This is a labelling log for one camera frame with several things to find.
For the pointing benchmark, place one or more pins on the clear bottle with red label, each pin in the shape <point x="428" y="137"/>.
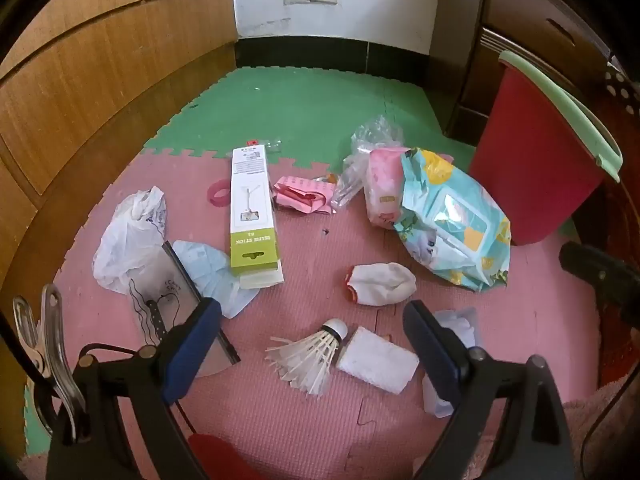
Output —
<point x="272" y="146"/>

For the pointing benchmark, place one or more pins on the red blanket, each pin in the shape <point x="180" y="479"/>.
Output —
<point x="620" y="355"/>

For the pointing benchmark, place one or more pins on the pink wet wipes pack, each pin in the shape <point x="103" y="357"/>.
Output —
<point x="382" y="185"/>

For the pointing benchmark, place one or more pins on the teal wet wipes pack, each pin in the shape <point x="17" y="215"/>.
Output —
<point x="450" y="220"/>

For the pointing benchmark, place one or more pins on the blue face mask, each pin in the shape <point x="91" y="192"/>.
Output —
<point x="205" y="270"/>

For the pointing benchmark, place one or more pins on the clear tissue packet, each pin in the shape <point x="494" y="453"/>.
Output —
<point x="457" y="322"/>

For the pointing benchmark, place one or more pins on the clear plastic bag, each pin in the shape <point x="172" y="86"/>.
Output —
<point x="360" y="170"/>

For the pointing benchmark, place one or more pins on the red bin with green rim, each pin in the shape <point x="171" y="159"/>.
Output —
<point x="530" y="160"/>

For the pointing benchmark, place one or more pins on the dark wooden drawer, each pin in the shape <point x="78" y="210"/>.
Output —
<point x="550" y="5"/>
<point x="480" y="85"/>

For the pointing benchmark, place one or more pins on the metal spring clip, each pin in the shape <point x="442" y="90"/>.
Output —
<point x="52" y="340"/>

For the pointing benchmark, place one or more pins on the white shuttlecock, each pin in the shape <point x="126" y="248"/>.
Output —
<point x="315" y="355"/>

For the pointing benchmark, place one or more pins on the green foam mat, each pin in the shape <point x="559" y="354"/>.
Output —
<point x="310" y="105"/>

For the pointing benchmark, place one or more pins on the clear printed zip bag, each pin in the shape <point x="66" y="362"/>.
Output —
<point x="165" y="280"/>

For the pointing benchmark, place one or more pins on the light wooden wardrobe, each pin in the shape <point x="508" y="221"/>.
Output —
<point x="100" y="85"/>

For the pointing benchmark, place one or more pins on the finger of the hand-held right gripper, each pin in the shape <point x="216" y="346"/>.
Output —
<point x="590" y="270"/>

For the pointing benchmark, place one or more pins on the white plastic bag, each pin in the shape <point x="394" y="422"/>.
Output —
<point x="125" y="245"/>

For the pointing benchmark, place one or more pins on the dark wooden nightstand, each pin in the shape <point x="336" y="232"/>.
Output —
<point x="525" y="10"/>

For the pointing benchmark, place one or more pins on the person's pink fuzzy clothing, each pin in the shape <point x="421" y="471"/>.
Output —
<point x="605" y="440"/>

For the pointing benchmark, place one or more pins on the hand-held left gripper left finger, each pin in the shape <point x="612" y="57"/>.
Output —
<point x="192" y="345"/>

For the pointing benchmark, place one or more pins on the pink foam mat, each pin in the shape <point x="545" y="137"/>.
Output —
<point x="300" y="425"/>

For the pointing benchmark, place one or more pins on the white sock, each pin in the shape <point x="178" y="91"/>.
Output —
<point x="385" y="285"/>

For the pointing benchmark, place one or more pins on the brown polka-dot cloth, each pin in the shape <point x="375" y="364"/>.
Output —
<point x="620" y="87"/>

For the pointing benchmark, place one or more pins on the pink paper wrapper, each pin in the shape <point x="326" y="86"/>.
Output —
<point x="300" y="195"/>

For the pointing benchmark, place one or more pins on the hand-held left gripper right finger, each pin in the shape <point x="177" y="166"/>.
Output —
<point x="430" y="350"/>

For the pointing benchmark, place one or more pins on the green white cardboard box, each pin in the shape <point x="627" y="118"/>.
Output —
<point x="252" y="210"/>

